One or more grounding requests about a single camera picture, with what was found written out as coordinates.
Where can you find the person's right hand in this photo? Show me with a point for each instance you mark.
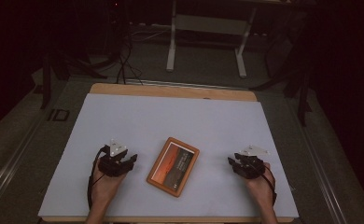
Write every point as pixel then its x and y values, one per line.
pixel 259 186

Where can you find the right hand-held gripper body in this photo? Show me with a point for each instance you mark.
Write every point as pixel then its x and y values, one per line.
pixel 249 165

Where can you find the white metal table frame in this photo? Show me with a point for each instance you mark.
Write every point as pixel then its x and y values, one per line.
pixel 208 37

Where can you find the person's left hand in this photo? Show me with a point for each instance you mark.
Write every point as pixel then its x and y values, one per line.
pixel 106 184

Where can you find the white table mat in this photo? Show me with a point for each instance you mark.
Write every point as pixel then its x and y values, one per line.
pixel 170 149

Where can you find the orange framed picture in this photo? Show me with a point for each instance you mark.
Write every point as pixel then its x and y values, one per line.
pixel 173 166

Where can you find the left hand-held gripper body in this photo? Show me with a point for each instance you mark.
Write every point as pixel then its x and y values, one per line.
pixel 114 161

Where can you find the black stand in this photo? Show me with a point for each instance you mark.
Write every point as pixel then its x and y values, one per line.
pixel 298 84
pixel 58 74

